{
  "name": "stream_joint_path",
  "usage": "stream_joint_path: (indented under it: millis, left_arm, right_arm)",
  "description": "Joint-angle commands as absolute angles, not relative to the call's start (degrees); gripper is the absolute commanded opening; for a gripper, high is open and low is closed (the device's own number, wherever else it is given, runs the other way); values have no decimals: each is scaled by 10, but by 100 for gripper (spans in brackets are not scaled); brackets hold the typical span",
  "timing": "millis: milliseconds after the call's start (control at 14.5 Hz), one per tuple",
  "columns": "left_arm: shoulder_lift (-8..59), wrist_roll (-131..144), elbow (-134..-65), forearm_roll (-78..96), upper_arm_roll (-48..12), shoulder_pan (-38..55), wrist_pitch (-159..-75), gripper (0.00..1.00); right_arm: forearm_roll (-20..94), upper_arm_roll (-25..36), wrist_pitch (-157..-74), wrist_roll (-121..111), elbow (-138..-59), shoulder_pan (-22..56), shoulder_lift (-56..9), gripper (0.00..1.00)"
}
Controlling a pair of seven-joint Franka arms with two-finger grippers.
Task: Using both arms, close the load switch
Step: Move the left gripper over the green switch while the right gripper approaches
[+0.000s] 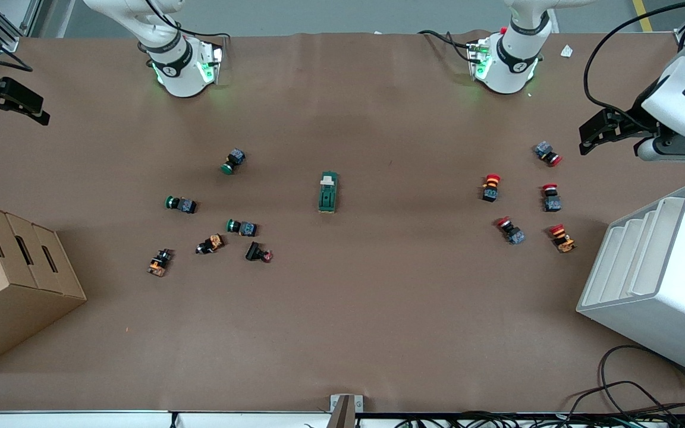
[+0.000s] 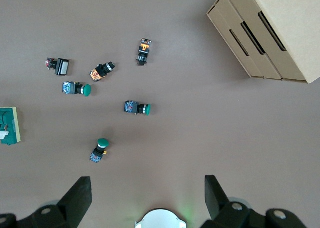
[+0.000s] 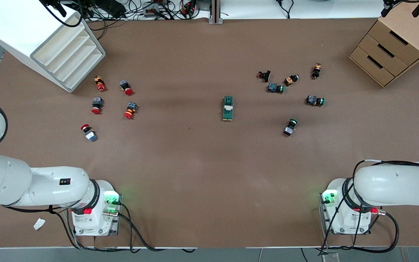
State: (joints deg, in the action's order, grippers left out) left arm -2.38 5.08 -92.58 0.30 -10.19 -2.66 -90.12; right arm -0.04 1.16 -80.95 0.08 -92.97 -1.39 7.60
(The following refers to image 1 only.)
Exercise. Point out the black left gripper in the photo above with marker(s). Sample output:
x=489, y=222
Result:
x=632, y=119

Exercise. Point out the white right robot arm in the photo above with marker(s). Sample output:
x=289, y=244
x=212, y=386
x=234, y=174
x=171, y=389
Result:
x=179, y=77

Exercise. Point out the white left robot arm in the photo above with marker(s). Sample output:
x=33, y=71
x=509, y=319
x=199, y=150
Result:
x=506, y=71

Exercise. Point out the left arm base connector plate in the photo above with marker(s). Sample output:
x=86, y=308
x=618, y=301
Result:
x=478, y=59

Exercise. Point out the right arm base connector plate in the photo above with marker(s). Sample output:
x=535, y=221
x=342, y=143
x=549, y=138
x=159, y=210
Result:
x=214, y=62

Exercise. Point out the red mushroom button grey block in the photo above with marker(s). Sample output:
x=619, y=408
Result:
x=548, y=153
x=551, y=197
x=510, y=230

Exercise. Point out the small white paper scrap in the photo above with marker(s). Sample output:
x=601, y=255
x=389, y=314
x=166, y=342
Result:
x=566, y=51

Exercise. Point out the red mushroom button orange block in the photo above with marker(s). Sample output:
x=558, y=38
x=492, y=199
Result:
x=562, y=238

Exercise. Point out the white stepped organizer box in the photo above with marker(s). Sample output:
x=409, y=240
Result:
x=663, y=297

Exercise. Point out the black button orange contact block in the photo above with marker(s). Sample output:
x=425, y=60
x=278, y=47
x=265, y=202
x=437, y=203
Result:
x=210, y=244
x=160, y=262

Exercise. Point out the brown cardboard box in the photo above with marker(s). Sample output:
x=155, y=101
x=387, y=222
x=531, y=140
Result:
x=9, y=309

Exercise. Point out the black red indicator button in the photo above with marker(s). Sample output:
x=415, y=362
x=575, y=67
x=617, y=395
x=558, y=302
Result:
x=258, y=252

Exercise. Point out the green push button switch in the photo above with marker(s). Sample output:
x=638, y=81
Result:
x=241, y=227
x=233, y=161
x=180, y=204

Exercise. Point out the white table edge rail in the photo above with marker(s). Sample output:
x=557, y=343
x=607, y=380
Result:
x=81, y=421

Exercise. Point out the grey metal table bracket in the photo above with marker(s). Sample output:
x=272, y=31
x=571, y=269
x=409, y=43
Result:
x=345, y=410

